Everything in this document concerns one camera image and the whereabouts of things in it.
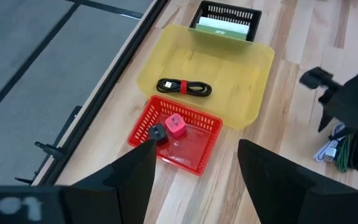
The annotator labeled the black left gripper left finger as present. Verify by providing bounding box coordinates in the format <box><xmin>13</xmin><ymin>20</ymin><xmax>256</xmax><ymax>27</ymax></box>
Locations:
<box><xmin>62</xmin><ymin>140</ymin><xmax>157</xmax><ymax>224</ymax></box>

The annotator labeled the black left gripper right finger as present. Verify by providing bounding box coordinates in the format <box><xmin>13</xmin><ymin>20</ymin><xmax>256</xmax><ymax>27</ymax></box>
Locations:
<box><xmin>237</xmin><ymin>139</ymin><xmax>358</xmax><ymax>224</ymax></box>

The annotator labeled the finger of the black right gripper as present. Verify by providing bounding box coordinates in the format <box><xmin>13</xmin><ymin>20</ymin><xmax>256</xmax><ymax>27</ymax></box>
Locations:
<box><xmin>318</xmin><ymin>108</ymin><xmax>334</xmax><ymax>133</ymax></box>

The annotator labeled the white cable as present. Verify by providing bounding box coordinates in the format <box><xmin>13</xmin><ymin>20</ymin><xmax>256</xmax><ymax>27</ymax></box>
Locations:
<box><xmin>313</xmin><ymin>122</ymin><xmax>346</xmax><ymax>164</ymax></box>

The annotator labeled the dark green braided cable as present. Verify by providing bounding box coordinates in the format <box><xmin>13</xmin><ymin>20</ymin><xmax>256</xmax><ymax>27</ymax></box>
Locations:
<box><xmin>335</xmin><ymin>133</ymin><xmax>353</xmax><ymax>174</ymax></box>

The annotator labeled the black wall charger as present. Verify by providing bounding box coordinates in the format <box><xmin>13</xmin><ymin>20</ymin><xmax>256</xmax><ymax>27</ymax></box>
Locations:
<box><xmin>148</xmin><ymin>123</ymin><xmax>170</xmax><ymax>147</ymax></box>

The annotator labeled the pink wall charger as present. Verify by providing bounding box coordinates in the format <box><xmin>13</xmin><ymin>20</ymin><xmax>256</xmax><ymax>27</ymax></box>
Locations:
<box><xmin>164</xmin><ymin>113</ymin><xmax>187</xmax><ymax>139</ymax></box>

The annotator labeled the black cable with red tie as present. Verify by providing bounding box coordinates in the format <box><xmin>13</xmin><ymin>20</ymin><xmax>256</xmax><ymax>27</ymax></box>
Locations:
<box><xmin>156</xmin><ymin>78</ymin><xmax>213</xmax><ymax>98</ymax></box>

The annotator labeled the white and green product box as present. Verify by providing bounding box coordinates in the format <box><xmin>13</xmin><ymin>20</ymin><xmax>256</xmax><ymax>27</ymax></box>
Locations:
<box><xmin>195</xmin><ymin>24</ymin><xmax>248</xmax><ymax>41</ymax></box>

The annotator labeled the yellow translucent plastic bin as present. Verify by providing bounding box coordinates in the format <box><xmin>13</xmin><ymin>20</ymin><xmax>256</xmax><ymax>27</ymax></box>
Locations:
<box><xmin>135</xmin><ymin>24</ymin><xmax>275</xmax><ymax>130</ymax></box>

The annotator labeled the red plastic slotted basket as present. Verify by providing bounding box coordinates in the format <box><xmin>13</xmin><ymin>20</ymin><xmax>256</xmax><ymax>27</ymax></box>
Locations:
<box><xmin>127</xmin><ymin>95</ymin><xmax>224</xmax><ymax>177</ymax></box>

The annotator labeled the white box with grey print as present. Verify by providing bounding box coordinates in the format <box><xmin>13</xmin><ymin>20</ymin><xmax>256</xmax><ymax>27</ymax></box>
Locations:
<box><xmin>198</xmin><ymin>16</ymin><xmax>250</xmax><ymax>35</ymax></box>

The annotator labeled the black plastic slotted basket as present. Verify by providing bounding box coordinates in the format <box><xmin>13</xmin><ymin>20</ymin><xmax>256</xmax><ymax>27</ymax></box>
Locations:
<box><xmin>189</xmin><ymin>0</ymin><xmax>263</xmax><ymax>42</ymax></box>

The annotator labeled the black mount bracket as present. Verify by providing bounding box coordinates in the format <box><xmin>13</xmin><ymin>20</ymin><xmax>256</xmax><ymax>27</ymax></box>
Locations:
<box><xmin>14</xmin><ymin>105</ymin><xmax>83</xmax><ymax>185</ymax></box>

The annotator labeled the black metal table frame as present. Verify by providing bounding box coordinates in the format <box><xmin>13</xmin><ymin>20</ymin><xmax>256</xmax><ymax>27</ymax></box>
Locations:
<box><xmin>31</xmin><ymin>0</ymin><xmax>171</xmax><ymax>187</ymax></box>

